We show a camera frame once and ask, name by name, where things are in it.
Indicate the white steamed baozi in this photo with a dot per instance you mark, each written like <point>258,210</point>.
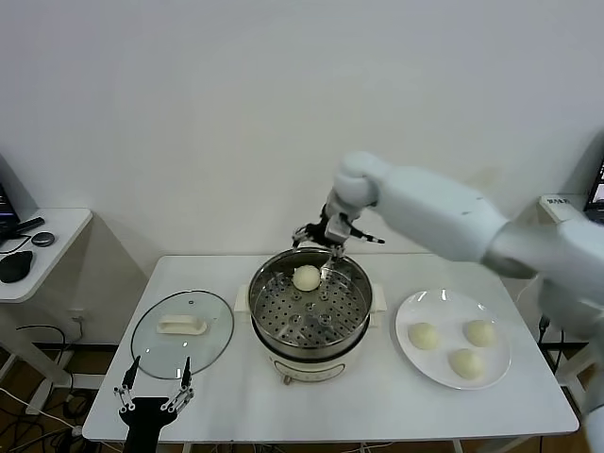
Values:
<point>423,336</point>
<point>481,332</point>
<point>466,364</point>
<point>306,277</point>

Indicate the black remote stick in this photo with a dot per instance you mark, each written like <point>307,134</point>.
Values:
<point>28,225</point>

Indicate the white wall socket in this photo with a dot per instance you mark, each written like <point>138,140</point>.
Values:
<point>78,317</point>

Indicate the black open laptop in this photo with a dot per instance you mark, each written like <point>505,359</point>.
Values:
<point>597,189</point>

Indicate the computer monitor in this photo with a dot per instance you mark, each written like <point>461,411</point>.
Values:
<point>7,207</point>

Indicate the white label sticker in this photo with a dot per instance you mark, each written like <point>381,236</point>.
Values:
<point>559,202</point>

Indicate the white side table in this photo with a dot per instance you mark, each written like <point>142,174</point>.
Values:
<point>576,210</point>
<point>56,236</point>

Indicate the black computer mouse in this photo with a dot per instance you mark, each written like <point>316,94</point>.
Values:
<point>14,268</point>

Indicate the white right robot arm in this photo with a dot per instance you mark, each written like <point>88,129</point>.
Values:
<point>448,207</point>

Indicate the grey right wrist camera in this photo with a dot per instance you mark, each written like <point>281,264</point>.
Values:
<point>339,229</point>

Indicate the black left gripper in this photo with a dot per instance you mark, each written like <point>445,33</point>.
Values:
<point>141,417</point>

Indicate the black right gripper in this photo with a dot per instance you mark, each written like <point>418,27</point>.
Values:
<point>322,233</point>

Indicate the stainless steel steamer basket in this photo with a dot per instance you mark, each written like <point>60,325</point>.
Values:
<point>283,307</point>

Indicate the round white plate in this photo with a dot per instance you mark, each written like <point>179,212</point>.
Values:
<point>448,307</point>

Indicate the round grey disc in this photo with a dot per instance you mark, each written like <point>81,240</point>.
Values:
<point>42,239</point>

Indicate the stainless steel steamer pot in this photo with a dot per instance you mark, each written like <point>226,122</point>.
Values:
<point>307,368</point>

